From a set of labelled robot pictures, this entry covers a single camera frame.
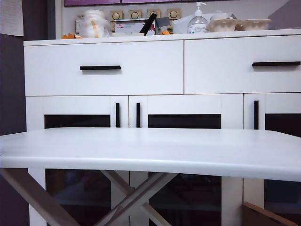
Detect white cabinet drawer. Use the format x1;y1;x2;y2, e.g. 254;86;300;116
184;35;301;95
24;40;184;96

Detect black horizontal drawer handle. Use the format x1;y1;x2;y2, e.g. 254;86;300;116
79;65;121;71
252;61;301;67

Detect white glass-panel cabinet door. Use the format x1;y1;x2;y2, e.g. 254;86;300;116
25;96;129;226
129;94;243;226
243;93;301;226

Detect white sideboard cabinet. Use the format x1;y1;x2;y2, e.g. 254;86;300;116
23;28;301;226

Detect light wooden table leg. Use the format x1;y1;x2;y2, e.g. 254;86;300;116
0;168;78;226
95;173;178;226
101;170;174;226

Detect black slanted stick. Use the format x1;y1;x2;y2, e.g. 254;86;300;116
139;13;158;36

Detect white box with red print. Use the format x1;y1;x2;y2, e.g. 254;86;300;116
114;19;149;33

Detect grey small box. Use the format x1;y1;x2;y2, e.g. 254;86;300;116
155;17;170;31

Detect white plastic bag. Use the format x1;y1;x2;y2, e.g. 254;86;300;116
172;13;214;34

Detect clear pump sanitizer bottle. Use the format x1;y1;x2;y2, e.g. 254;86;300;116
187;2;208;34

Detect white translucent plastic container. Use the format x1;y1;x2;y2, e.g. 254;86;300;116
81;9;112;38

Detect small white box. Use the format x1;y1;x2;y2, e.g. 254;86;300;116
75;15;85;34

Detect beige paper egg carton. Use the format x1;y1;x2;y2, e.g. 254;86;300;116
239;19;271;31
206;19;245;32

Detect brown cardboard sheet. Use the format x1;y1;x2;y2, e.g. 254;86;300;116
242;202;298;226

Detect beige wall dial switch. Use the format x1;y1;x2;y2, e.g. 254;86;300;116
110;10;124;21
147;9;161;19
128;9;143;19
166;8;181;19

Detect purple wall picture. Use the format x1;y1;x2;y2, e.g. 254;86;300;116
63;0;236;7

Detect white paper sheet on wall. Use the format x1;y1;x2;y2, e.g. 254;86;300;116
0;0;24;36

